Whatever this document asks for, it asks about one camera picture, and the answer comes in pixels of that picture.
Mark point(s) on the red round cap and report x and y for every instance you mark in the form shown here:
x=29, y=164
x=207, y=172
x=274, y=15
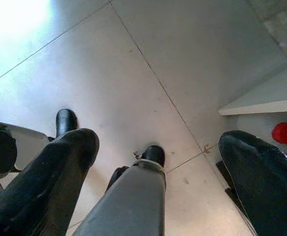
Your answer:
x=286, y=132

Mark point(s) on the beige patterned rug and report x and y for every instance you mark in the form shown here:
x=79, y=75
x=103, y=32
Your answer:
x=283, y=27

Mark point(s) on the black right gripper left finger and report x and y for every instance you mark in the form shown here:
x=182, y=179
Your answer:
x=42, y=186

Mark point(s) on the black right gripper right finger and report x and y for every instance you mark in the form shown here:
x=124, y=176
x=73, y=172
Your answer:
x=264, y=182

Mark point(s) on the grey right robot leg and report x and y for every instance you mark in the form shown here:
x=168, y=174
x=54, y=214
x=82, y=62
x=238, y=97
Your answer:
x=133, y=196

